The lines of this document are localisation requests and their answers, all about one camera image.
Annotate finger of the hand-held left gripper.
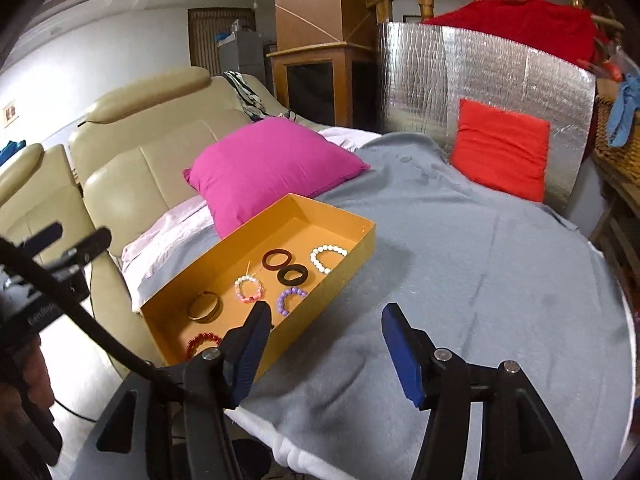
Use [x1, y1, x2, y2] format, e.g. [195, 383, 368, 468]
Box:
[17, 223, 64, 257]
[47, 227, 112, 281]

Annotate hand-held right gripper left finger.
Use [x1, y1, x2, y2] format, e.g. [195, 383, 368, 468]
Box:
[75, 301, 275, 480]

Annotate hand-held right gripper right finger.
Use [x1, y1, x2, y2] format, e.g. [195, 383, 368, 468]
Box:
[381, 303, 583, 480]

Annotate red bead bracelet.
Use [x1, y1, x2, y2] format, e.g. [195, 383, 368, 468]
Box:
[185, 332, 222, 361]

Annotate purple bead bracelet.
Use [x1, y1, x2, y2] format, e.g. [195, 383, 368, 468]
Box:
[276, 287, 309, 317]

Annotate pink and clear bead bracelet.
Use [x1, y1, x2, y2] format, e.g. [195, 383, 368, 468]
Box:
[234, 275, 264, 305]

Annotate thin dark gold bangle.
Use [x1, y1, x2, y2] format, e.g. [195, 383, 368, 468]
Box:
[187, 291, 222, 323]

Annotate thick dark brown bangle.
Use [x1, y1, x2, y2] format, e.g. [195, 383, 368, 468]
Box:
[276, 264, 310, 285]

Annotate white bead bracelet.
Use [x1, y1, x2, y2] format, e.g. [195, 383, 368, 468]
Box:
[310, 244, 347, 274]

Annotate orange cardboard box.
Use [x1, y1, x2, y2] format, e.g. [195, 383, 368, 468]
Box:
[139, 193, 377, 367]

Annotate person's left hand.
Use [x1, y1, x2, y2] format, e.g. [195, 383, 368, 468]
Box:
[0, 334, 53, 411]

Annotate beige leather sofa seat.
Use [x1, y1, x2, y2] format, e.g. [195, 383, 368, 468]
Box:
[0, 142, 96, 261]

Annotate white padding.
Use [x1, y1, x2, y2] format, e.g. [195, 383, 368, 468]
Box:
[225, 404, 351, 480]

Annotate reddish brown bangle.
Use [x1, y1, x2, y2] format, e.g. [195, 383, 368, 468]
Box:
[262, 249, 292, 271]

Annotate beige leather sofa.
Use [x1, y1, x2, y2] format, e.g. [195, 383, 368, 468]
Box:
[67, 66, 321, 376]

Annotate pink cushion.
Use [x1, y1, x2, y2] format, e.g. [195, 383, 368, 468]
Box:
[183, 117, 372, 240]

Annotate striped cloth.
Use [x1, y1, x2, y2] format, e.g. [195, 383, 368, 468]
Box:
[222, 70, 275, 122]

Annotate red cushion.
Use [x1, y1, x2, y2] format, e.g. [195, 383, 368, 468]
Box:
[449, 99, 552, 203]

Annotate wooden shelf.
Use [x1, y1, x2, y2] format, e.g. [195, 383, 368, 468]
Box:
[589, 160, 640, 311]

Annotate grey storage box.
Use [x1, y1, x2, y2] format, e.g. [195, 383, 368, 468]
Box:
[216, 30, 267, 77]

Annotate silver insulation mat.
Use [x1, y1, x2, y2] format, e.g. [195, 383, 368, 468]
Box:
[377, 22, 597, 216]

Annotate wicker basket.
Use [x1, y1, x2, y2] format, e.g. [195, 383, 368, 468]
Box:
[592, 92, 640, 186]

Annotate wooden cabinet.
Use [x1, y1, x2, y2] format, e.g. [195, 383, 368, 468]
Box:
[265, 0, 381, 128]

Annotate blue cloth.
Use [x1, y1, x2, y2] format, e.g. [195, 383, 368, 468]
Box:
[607, 74, 640, 149]

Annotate red cloth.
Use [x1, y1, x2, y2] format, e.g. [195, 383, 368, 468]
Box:
[420, 0, 607, 70]

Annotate black cable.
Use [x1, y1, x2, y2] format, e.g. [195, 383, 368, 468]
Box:
[0, 237, 193, 402]

